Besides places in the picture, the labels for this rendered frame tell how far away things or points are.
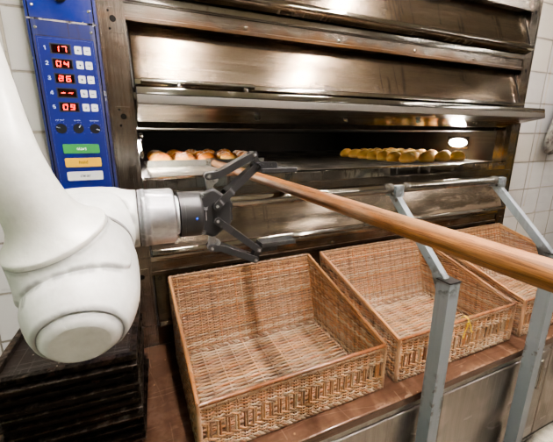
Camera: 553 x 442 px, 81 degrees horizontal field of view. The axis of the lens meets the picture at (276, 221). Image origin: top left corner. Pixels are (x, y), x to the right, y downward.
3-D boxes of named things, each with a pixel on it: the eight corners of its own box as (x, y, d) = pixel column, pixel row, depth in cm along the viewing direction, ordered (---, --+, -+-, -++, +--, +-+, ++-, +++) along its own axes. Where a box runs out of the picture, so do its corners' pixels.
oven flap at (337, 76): (134, 91, 96) (126, 27, 97) (515, 110, 165) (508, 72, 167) (135, 83, 92) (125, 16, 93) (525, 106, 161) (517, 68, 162)
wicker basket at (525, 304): (416, 286, 164) (422, 233, 157) (489, 267, 186) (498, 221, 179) (519, 339, 121) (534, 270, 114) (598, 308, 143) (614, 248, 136)
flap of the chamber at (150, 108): (137, 103, 84) (137, 121, 103) (545, 117, 154) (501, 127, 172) (136, 93, 84) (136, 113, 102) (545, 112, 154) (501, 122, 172)
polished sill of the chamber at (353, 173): (142, 189, 109) (141, 177, 108) (493, 168, 179) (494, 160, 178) (143, 192, 104) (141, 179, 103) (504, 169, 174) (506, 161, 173)
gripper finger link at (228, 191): (212, 208, 58) (207, 202, 57) (256, 164, 59) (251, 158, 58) (218, 212, 54) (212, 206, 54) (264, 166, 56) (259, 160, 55)
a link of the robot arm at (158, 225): (140, 238, 56) (176, 233, 59) (143, 254, 48) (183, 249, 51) (135, 185, 54) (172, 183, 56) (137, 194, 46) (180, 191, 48)
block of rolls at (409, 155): (337, 156, 218) (337, 147, 216) (392, 154, 236) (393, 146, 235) (405, 163, 164) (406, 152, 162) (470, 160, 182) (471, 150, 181)
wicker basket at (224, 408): (171, 345, 118) (164, 274, 111) (307, 311, 140) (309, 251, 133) (197, 465, 75) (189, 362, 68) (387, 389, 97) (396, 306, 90)
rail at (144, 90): (136, 93, 84) (136, 96, 86) (545, 112, 154) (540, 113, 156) (135, 85, 84) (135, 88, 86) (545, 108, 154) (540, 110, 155)
